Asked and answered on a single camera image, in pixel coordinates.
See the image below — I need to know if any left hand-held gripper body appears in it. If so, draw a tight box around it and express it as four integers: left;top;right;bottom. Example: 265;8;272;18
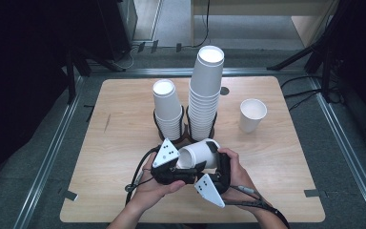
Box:
151;137;201;186

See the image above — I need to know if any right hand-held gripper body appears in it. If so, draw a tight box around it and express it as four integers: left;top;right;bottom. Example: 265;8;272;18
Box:
193;152;233;209

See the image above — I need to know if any white paper cup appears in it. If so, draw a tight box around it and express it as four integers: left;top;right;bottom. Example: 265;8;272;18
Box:
238;98;269;135
175;137;222;170

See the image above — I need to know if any black double cup holder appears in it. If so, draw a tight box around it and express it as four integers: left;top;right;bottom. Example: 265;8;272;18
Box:
152;105;219;145

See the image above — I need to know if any tall stack of white cups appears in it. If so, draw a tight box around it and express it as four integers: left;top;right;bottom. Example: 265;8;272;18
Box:
188;45;226;143

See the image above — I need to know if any person's right hand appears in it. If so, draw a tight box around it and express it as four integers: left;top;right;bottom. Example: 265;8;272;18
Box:
217;146;268;211

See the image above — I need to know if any person's left hand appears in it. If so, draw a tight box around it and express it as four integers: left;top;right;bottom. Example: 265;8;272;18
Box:
129;152;187;209

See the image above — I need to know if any short stack of white cups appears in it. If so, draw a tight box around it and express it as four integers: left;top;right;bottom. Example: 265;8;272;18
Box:
152;79;184;142

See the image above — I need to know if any grey tape piece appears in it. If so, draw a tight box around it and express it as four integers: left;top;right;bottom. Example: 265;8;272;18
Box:
303;188;321;198
58;187;79;202

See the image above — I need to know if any black metal stand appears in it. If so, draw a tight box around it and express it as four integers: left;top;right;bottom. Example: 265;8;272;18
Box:
64;47;128;106

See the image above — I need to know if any black tripod stand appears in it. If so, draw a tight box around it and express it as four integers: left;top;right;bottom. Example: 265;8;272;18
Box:
266;0;356;103

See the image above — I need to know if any black cabinet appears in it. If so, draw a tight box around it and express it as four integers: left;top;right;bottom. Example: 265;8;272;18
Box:
95;0;139;62

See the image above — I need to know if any light wooden furniture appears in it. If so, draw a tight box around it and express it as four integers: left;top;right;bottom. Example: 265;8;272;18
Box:
190;0;341;49

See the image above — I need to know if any left hand-held gripper cable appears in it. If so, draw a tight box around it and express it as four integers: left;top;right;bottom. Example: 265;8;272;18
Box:
124;145;162;206

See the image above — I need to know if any hand-held gripper cable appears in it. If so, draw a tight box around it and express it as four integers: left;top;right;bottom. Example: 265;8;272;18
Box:
223;184;291;229
124;145;162;206

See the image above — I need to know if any right hand-held gripper cable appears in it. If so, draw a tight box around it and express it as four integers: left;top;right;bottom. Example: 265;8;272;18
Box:
223;184;291;229

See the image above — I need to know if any aluminium floor rail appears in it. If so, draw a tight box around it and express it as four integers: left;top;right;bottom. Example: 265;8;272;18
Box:
88;67;310;77
308;75;366;229
12;75;86;229

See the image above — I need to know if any black floor cable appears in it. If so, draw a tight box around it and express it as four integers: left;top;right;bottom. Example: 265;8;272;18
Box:
284;89;324;113
279;74;324;91

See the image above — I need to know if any white floor cable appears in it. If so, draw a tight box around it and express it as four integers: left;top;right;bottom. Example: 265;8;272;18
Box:
119;45;137;70

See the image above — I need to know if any black hanging cable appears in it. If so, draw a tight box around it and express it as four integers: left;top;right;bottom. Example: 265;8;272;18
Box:
184;0;212;50

